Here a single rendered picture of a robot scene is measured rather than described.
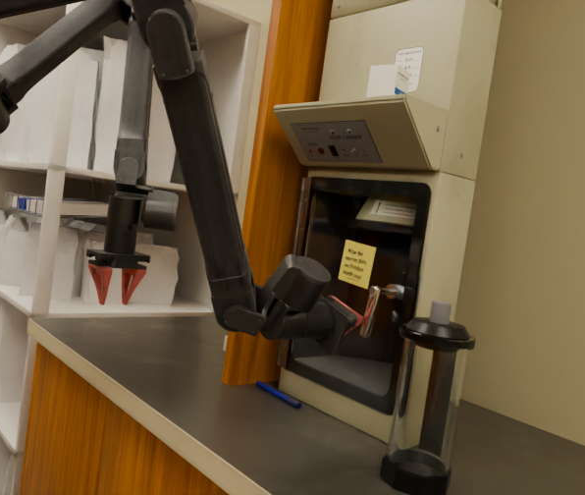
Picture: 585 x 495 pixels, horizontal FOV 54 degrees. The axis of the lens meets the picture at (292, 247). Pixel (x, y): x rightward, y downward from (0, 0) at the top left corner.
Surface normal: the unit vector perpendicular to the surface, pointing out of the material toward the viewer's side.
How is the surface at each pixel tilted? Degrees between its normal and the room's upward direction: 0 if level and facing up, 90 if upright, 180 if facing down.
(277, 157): 90
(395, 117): 135
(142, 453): 90
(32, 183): 90
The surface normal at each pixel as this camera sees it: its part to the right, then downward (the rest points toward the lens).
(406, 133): -0.63, 0.65
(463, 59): 0.65, 0.13
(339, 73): -0.75, -0.07
